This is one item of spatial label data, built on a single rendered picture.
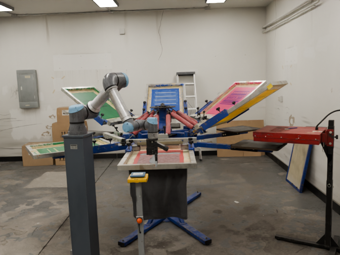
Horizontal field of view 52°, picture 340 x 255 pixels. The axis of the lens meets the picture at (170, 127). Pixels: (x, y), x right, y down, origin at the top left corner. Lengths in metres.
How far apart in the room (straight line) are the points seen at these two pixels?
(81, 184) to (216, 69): 4.94
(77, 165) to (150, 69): 4.65
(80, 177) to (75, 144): 0.26
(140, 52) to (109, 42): 0.67
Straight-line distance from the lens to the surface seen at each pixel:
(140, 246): 2.58
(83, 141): 2.79
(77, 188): 2.90
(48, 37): 7.72
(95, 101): 2.83
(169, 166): 2.56
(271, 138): 3.25
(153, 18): 7.33
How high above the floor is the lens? 1.59
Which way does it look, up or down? 8 degrees down
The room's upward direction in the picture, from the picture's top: 2 degrees counter-clockwise
